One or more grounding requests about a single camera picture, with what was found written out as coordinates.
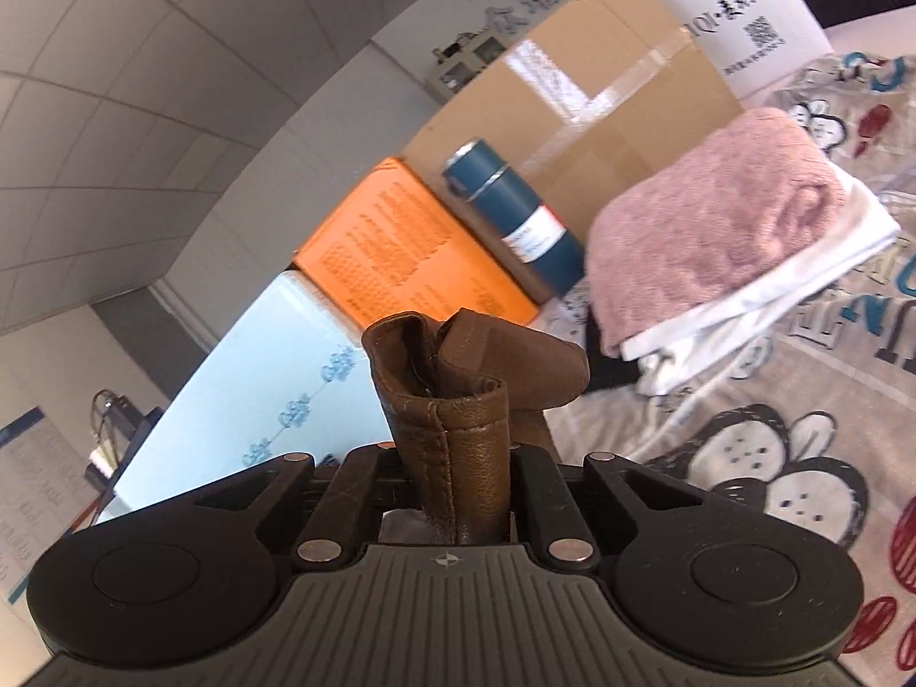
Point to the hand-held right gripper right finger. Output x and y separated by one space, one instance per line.
544 502

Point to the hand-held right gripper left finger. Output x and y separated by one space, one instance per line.
343 508

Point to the light blue carton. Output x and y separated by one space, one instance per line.
272 372

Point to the cartoon printed blanket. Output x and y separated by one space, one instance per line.
787 458

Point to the orange box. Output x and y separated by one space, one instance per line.
408 243

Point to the dark blue thermos bottle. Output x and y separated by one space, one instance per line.
522 222

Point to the folded white garment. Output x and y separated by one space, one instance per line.
787 293

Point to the folded pink towel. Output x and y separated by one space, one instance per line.
715 229

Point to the brown cardboard box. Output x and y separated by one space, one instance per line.
608 100

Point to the white printed bag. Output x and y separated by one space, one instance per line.
730 14

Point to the wall poster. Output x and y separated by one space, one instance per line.
28 486

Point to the grey wall device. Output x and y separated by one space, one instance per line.
458 71

